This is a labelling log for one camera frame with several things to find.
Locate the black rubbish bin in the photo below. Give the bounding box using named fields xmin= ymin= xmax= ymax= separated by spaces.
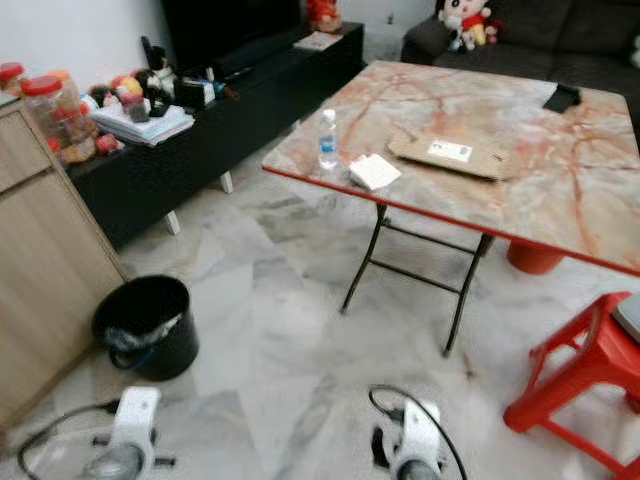
xmin=92 ymin=275 xmax=201 ymax=382

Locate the red plastic stool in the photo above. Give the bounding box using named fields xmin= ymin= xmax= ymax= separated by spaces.
xmin=503 ymin=292 xmax=640 ymax=479

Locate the red plastic bucket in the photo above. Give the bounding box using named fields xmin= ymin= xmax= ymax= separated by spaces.
xmin=506 ymin=240 xmax=566 ymax=276

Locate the white tissue pack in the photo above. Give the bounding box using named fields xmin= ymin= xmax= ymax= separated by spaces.
xmin=348 ymin=153 xmax=403 ymax=192

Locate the clear plastic water bottle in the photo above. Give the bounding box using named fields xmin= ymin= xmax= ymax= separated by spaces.
xmin=317 ymin=108 xmax=339 ymax=171

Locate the flat brown cardboard box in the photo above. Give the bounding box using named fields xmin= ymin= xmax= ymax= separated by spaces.
xmin=388 ymin=130 xmax=522 ymax=182

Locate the light wooden cabinet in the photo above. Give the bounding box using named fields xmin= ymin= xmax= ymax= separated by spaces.
xmin=0 ymin=95 xmax=131 ymax=431

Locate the marble top folding table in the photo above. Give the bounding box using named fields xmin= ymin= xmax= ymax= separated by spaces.
xmin=262 ymin=60 xmax=640 ymax=358

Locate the long black tv console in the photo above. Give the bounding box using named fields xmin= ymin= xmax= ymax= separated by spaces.
xmin=65 ymin=22 xmax=366 ymax=249

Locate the small black case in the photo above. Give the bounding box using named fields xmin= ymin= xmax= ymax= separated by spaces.
xmin=543 ymin=83 xmax=583 ymax=113

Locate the white paper stack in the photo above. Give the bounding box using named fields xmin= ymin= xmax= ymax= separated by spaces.
xmin=90 ymin=103 xmax=197 ymax=148

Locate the flat pale booklet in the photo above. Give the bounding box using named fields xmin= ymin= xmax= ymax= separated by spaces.
xmin=293 ymin=31 xmax=347 ymax=52

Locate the plush doll red scarf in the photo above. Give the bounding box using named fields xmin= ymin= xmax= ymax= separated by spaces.
xmin=437 ymin=0 xmax=502 ymax=52

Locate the black white toy figure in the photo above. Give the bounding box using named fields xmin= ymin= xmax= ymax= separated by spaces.
xmin=139 ymin=36 xmax=179 ymax=121

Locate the large red lid snack jar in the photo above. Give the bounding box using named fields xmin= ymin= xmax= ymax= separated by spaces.
xmin=20 ymin=73 xmax=98 ymax=165

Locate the red figurine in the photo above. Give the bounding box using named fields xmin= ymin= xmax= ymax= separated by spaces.
xmin=305 ymin=0 xmax=345 ymax=34

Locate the small red lid jar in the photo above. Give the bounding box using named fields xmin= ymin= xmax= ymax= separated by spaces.
xmin=0 ymin=62 xmax=27 ymax=97

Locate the dark grey sofa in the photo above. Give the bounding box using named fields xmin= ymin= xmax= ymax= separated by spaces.
xmin=400 ymin=0 xmax=640 ymax=96

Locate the black television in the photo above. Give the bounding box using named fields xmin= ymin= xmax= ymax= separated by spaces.
xmin=160 ymin=0 xmax=298 ymax=78

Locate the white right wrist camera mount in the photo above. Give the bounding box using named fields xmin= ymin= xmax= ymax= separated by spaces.
xmin=395 ymin=400 xmax=444 ymax=473

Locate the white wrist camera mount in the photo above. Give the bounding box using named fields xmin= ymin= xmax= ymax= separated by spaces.
xmin=395 ymin=400 xmax=444 ymax=473
xmin=115 ymin=386 xmax=162 ymax=461

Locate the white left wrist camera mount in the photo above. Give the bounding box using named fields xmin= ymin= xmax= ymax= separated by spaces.
xmin=115 ymin=386 xmax=162 ymax=461

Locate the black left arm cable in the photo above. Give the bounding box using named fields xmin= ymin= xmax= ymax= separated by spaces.
xmin=16 ymin=399 xmax=121 ymax=480

